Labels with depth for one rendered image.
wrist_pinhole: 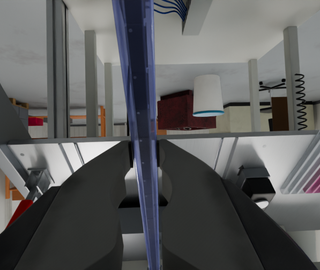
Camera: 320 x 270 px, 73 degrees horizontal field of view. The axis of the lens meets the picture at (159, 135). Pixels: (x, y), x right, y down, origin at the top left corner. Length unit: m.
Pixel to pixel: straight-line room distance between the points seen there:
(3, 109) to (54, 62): 0.30
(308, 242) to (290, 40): 0.63
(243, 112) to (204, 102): 2.76
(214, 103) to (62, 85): 2.78
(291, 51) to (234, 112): 4.97
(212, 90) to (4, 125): 3.06
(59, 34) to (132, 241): 0.50
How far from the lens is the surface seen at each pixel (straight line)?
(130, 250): 0.47
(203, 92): 3.26
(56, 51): 0.62
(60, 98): 0.59
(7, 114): 0.36
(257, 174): 0.37
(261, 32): 0.88
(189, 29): 0.68
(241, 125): 5.82
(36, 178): 0.39
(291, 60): 0.84
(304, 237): 0.85
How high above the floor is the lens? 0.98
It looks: 2 degrees down
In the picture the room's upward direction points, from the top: 178 degrees clockwise
